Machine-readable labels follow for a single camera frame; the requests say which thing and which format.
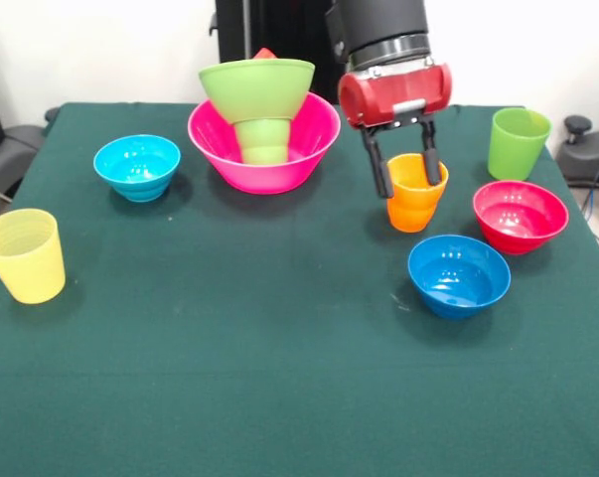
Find tall green cup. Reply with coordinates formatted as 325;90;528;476
487;107;553;182

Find orange cup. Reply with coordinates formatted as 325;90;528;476
384;153;450;234

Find small blue bowl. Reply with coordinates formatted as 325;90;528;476
406;234;513;321

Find dark green tablecloth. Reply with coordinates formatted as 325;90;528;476
0;101;599;477

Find grey chair base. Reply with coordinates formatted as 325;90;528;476
0;123;50;210
556;114;599;223

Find large green bowl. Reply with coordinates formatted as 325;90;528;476
198;58;317;124

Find large pink bowl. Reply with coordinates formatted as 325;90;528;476
187;90;343;196

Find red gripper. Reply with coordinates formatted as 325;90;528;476
337;61;455;201

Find rounded green cup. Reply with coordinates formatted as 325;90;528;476
233;116;292;166

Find yellow cup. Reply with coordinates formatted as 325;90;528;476
0;208;67;305

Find small cyan bowl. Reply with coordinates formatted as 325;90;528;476
92;134;183;204

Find small magenta bowl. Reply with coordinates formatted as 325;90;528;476
472;179;570;256

